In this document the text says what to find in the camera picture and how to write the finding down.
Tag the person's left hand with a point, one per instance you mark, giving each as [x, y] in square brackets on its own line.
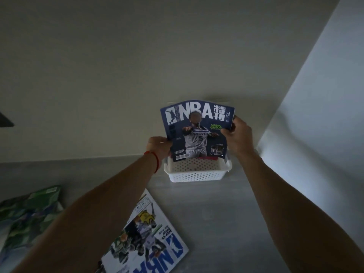
[158, 147]

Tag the person's right hand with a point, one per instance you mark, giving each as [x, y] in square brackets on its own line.
[239, 137]

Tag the person's right thumb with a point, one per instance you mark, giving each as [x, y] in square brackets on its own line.
[226, 131]

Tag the person's left thumb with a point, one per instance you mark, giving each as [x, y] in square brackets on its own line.
[165, 141]

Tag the dark blue basketball magazine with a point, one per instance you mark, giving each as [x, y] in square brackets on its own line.
[199, 130]

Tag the person's left forearm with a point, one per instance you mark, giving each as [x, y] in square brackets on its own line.
[85, 221]

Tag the person's right forearm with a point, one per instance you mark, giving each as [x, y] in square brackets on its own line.
[298, 221]

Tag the pink item in basket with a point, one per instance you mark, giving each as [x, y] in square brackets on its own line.
[209, 158]

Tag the white perforated plastic basket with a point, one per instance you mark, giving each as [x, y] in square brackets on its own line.
[197, 172]

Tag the white basketball magazine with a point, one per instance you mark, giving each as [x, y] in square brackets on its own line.
[145, 238]

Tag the green patterned book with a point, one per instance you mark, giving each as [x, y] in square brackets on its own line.
[27, 218]

